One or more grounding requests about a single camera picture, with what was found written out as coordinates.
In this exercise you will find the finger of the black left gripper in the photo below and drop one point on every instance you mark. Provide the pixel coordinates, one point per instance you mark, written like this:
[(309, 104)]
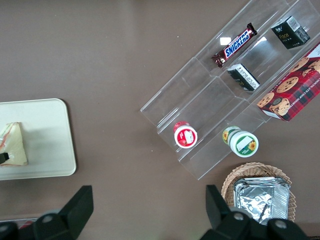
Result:
[(3, 158)]

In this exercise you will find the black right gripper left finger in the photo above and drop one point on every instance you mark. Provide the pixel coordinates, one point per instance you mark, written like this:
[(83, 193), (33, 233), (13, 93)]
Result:
[(67, 215)]

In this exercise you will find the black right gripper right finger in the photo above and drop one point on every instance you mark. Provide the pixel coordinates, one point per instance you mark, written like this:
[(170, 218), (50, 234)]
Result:
[(220, 212)]

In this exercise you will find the triangular sandwich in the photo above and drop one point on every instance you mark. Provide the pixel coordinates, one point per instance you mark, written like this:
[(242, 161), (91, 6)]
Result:
[(15, 142)]

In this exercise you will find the woven wicker basket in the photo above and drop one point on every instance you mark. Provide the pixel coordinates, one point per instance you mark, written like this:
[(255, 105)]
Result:
[(250, 171)]

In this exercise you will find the cream rectangular plastic tray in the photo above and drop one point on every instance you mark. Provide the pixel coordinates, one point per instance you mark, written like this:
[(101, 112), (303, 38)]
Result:
[(47, 125)]

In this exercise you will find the aluminium foil container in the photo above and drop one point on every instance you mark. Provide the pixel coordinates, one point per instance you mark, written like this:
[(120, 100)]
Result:
[(260, 197)]

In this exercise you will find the small red object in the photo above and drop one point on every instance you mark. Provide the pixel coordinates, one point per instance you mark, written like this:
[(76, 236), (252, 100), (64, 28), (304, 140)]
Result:
[(25, 224)]

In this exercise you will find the green sunflower lidded cup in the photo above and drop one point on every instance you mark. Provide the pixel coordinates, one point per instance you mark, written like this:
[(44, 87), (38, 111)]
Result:
[(242, 142)]

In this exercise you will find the red strawberry lidded cup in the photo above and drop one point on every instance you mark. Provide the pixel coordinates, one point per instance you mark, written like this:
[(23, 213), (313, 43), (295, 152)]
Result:
[(185, 135)]

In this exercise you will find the clear acrylic tiered display shelf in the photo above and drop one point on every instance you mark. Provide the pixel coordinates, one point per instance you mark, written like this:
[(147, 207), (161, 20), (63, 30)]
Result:
[(200, 100)]

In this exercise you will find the small black carton box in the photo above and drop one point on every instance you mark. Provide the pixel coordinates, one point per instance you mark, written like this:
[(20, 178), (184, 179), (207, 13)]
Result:
[(243, 77)]

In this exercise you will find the red chocolate chip cookie box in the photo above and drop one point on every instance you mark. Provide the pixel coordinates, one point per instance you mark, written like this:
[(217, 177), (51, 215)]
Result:
[(292, 90)]

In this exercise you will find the Snickers chocolate bar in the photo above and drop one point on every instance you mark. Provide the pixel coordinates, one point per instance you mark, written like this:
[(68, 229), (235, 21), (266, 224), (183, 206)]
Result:
[(235, 45)]

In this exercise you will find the black Face carton box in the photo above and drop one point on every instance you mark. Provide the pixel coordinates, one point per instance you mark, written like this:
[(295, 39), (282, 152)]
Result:
[(290, 32)]

